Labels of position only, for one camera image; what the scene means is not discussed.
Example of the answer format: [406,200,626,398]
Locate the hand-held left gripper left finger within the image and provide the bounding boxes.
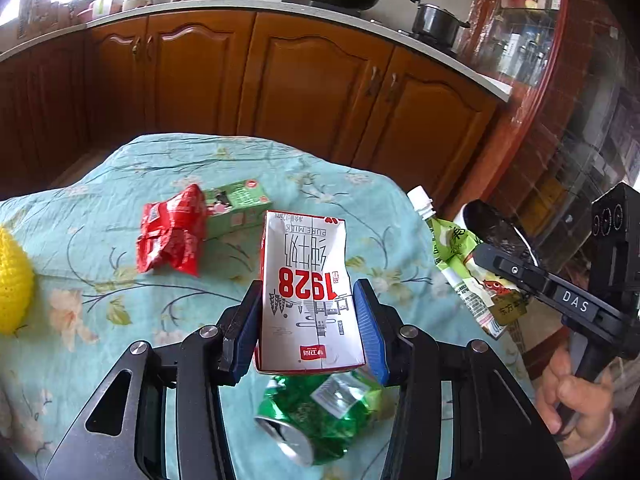
[44,280,263,480]

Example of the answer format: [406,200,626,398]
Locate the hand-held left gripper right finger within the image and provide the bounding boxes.
[352,277,571,480]

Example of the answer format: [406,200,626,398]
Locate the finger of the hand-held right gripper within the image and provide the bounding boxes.
[472,244,561,306]

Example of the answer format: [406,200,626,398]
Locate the white bin with black bag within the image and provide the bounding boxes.
[460,199,541,271]

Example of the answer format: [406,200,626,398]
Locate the green spouted drink pouch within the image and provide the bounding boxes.
[406,185,528,341]

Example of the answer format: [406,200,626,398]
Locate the red and white milk carton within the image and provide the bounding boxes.
[252,210,367,375]

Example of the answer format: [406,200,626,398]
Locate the person's right forearm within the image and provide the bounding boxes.
[562,415,631,468]

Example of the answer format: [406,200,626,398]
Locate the person's right hand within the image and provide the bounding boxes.
[537,350,616,441]

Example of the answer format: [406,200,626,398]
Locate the crushed green can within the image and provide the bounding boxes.
[254,367,386,467]

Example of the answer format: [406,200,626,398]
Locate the crumpled red snack bag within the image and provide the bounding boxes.
[136,183,210,277]

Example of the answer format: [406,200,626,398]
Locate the small green drink carton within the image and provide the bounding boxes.
[202,177,268,241]

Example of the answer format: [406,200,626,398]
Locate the red framed glass door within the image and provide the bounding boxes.
[492,0,640,271]

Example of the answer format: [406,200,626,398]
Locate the yellow foam fruit net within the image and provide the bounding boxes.
[0,225,36,336]

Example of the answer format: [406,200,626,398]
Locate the glass display shelf cabinet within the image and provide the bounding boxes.
[475,0,566,86]

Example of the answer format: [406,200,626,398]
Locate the dark cooking pot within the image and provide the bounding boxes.
[410,0,471,48]

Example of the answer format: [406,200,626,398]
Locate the wooden lower kitchen cabinets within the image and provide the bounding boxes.
[0,10,501,201]

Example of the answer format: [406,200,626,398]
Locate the light kitchen countertop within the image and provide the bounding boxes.
[0,0,513,103]

